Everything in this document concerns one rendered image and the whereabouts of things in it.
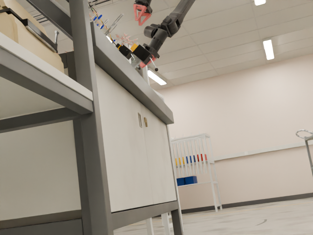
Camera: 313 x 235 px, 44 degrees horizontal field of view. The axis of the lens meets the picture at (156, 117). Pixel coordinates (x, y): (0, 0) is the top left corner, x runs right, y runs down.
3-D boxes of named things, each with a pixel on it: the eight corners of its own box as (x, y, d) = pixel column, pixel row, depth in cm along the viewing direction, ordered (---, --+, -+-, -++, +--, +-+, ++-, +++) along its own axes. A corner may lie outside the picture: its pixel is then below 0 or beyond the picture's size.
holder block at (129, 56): (125, 57, 190) (131, 50, 190) (118, 50, 192) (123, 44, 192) (128, 60, 194) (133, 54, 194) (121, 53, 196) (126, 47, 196)
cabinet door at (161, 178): (178, 199, 197) (166, 123, 205) (155, 203, 144) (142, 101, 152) (173, 200, 197) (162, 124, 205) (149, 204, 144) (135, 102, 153)
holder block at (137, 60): (145, 81, 150) (162, 62, 150) (122, 63, 153) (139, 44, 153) (147, 85, 154) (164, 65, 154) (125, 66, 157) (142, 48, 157)
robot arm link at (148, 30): (172, 17, 187) (178, 30, 194) (156, 11, 195) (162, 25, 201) (156, 33, 184) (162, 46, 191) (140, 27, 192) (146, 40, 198)
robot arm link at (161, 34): (165, 28, 186) (171, 34, 190) (155, 24, 190) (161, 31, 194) (157, 40, 185) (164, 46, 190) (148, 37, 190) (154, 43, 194)
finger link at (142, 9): (128, 17, 191) (134, 0, 192) (133, 24, 198) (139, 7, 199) (141, 19, 189) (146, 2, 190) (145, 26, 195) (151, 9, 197)
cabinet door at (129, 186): (154, 204, 144) (140, 101, 152) (105, 213, 91) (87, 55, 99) (148, 204, 144) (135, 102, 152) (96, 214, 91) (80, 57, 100)
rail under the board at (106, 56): (174, 123, 208) (172, 111, 210) (96, 45, 95) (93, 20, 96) (164, 125, 209) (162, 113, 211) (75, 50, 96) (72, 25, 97)
